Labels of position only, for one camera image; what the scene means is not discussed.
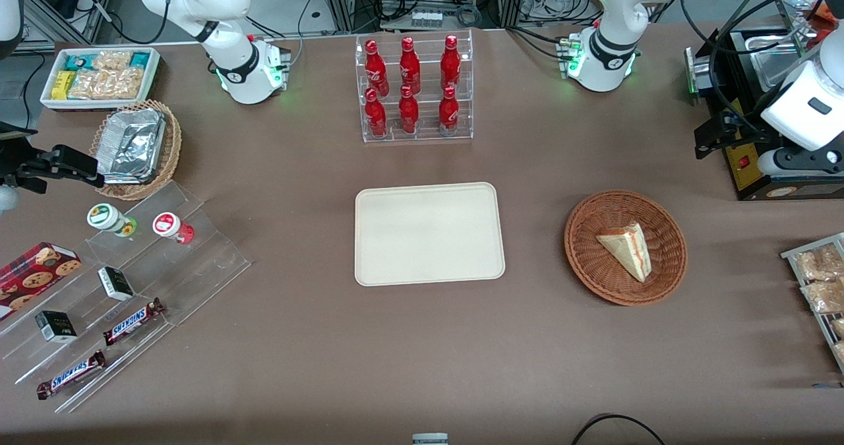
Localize triangle sandwich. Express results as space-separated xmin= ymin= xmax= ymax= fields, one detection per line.
xmin=596 ymin=222 xmax=653 ymax=283

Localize oval light wicker basket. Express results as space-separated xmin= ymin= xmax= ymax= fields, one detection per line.
xmin=89 ymin=100 xmax=183 ymax=202

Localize tray of packaged snacks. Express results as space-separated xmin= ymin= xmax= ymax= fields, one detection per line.
xmin=781 ymin=232 xmax=844 ymax=374

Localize round brown wicker basket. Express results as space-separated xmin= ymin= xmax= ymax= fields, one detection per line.
xmin=564 ymin=189 xmax=688 ymax=307

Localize beige plastic tray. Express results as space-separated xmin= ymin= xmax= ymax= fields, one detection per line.
xmin=355 ymin=181 xmax=506 ymax=287

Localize black food warmer appliance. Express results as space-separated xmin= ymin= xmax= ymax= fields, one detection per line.
xmin=684 ymin=0 xmax=844 ymax=202

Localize steel warmer pan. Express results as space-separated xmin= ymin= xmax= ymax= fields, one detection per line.
xmin=748 ymin=33 xmax=813 ymax=94

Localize stacked aluminium foil trays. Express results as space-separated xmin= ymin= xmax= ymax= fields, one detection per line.
xmin=97 ymin=108 xmax=167 ymax=186

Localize green lid cup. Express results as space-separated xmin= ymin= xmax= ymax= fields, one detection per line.
xmin=86 ymin=203 xmax=138 ymax=238

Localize clear cracker bag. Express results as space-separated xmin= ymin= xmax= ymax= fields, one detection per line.
xmin=92 ymin=49 xmax=134 ymax=72
xmin=105 ymin=67 xmax=145 ymax=100
xmin=68 ymin=69 xmax=110 ymax=100

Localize red sausage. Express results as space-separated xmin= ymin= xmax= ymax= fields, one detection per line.
xmin=808 ymin=0 xmax=843 ymax=29

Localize red cookie box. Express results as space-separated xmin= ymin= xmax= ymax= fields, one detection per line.
xmin=0 ymin=241 xmax=84 ymax=321

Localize red lid cup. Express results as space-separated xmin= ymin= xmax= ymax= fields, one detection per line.
xmin=152 ymin=212 xmax=196 ymax=245

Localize white snack tub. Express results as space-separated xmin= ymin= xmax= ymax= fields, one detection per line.
xmin=40 ymin=47 xmax=163 ymax=112

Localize small black box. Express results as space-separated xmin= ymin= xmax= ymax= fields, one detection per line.
xmin=98 ymin=266 xmax=136 ymax=303
xmin=34 ymin=310 xmax=79 ymax=345

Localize clear acrylic stepped display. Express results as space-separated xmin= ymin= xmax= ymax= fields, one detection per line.
xmin=0 ymin=180 xmax=253 ymax=414

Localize Snickers chocolate bar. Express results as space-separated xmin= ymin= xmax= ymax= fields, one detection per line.
xmin=102 ymin=297 xmax=166 ymax=347
xmin=36 ymin=349 xmax=107 ymax=401

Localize red cola bottle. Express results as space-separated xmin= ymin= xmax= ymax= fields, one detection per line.
xmin=399 ymin=36 xmax=422 ymax=96
xmin=440 ymin=34 xmax=462 ymax=92
xmin=398 ymin=85 xmax=421 ymax=135
xmin=364 ymin=88 xmax=388 ymax=138
xmin=365 ymin=39 xmax=390 ymax=98
xmin=438 ymin=86 xmax=460 ymax=136

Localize clear acrylic bottle rack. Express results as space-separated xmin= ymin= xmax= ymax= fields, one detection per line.
xmin=355 ymin=30 xmax=474 ymax=144

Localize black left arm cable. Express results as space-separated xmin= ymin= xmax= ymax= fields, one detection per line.
xmin=678 ymin=0 xmax=799 ymax=139

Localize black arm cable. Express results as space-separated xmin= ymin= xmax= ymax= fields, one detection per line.
xmin=26 ymin=0 xmax=173 ymax=45
xmin=678 ymin=0 xmax=799 ymax=139

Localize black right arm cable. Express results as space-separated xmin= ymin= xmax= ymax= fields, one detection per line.
xmin=26 ymin=0 xmax=173 ymax=45

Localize black looped cable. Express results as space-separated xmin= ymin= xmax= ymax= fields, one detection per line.
xmin=570 ymin=413 xmax=668 ymax=445

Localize aluminium frame rack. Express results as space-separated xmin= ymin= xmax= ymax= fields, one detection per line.
xmin=318 ymin=0 xmax=529 ymax=33

